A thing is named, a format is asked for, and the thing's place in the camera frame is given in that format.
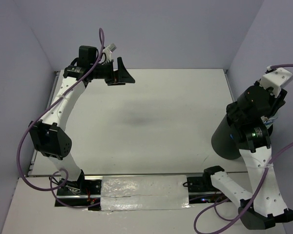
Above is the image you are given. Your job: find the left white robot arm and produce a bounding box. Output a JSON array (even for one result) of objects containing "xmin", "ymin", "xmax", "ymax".
[{"xmin": 30, "ymin": 44, "xmax": 135, "ymax": 195}]

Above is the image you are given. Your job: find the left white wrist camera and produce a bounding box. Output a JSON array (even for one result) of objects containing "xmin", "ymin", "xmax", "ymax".
[{"xmin": 102, "ymin": 43, "xmax": 117, "ymax": 64}]

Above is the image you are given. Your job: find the labelled bottle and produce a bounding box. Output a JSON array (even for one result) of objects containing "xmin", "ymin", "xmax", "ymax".
[{"xmin": 261, "ymin": 111, "xmax": 279, "ymax": 129}]

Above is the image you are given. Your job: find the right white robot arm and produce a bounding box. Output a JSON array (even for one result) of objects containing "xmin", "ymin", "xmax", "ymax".
[{"xmin": 202, "ymin": 85, "xmax": 293, "ymax": 230}]

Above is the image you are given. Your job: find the purple cable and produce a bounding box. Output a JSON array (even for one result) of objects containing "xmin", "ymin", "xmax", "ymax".
[
  {"xmin": 16, "ymin": 28, "xmax": 105, "ymax": 208},
  {"xmin": 193, "ymin": 63, "xmax": 293, "ymax": 233}
]

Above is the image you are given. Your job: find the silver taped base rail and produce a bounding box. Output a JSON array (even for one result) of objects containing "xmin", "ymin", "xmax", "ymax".
[{"xmin": 54, "ymin": 172, "xmax": 235, "ymax": 212}]

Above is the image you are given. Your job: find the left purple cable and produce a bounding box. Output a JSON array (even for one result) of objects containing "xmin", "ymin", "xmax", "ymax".
[{"xmin": 16, "ymin": 28, "xmax": 105, "ymax": 208}]

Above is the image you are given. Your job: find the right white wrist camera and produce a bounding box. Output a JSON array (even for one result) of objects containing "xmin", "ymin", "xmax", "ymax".
[{"xmin": 259, "ymin": 68, "xmax": 293, "ymax": 98}]

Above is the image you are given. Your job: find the black round bin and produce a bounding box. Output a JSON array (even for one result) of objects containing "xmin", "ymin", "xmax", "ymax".
[{"xmin": 211, "ymin": 116, "xmax": 271, "ymax": 160}]

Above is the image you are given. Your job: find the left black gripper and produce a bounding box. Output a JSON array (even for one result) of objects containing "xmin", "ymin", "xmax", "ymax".
[{"xmin": 91, "ymin": 57, "xmax": 136, "ymax": 87}]

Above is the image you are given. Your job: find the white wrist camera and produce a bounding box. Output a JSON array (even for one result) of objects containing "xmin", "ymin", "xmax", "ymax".
[
  {"xmin": 102, "ymin": 43, "xmax": 117, "ymax": 64},
  {"xmin": 259, "ymin": 68, "xmax": 293, "ymax": 98}
]

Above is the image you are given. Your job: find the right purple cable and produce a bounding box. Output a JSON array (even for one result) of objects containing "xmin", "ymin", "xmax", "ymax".
[{"xmin": 193, "ymin": 63, "xmax": 293, "ymax": 233}]

